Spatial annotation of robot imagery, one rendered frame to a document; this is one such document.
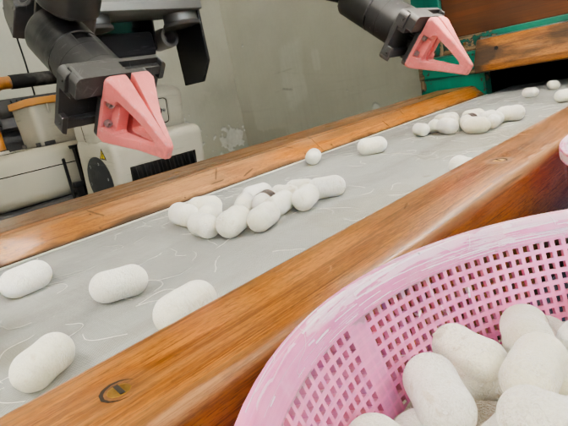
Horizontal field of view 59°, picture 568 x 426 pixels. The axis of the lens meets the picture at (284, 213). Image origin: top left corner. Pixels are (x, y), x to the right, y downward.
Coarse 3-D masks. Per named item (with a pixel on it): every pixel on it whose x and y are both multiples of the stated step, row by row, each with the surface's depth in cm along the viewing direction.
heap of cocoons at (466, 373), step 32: (512, 320) 19; (544, 320) 19; (448, 352) 19; (480, 352) 18; (512, 352) 17; (544, 352) 17; (416, 384) 17; (448, 384) 16; (480, 384) 18; (512, 384) 16; (544, 384) 16; (384, 416) 15; (416, 416) 16; (448, 416) 15; (480, 416) 17; (512, 416) 15; (544, 416) 14
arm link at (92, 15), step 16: (16, 0) 50; (32, 0) 50; (48, 0) 45; (64, 0) 45; (80, 0) 46; (96, 0) 47; (16, 16) 50; (64, 16) 46; (80, 16) 47; (96, 16) 48; (16, 32) 51
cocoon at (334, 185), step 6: (312, 180) 45; (318, 180) 45; (324, 180) 45; (330, 180) 44; (336, 180) 44; (342, 180) 45; (318, 186) 45; (324, 186) 44; (330, 186) 44; (336, 186) 44; (342, 186) 45; (324, 192) 45; (330, 192) 45; (336, 192) 45; (342, 192) 45; (324, 198) 45
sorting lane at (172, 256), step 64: (512, 128) 63; (384, 192) 44; (64, 256) 43; (128, 256) 39; (192, 256) 36; (256, 256) 33; (0, 320) 31; (64, 320) 29; (128, 320) 27; (0, 384) 23
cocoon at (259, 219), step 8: (256, 208) 38; (264, 208) 38; (272, 208) 39; (248, 216) 38; (256, 216) 38; (264, 216) 38; (272, 216) 39; (248, 224) 38; (256, 224) 38; (264, 224) 38; (272, 224) 39
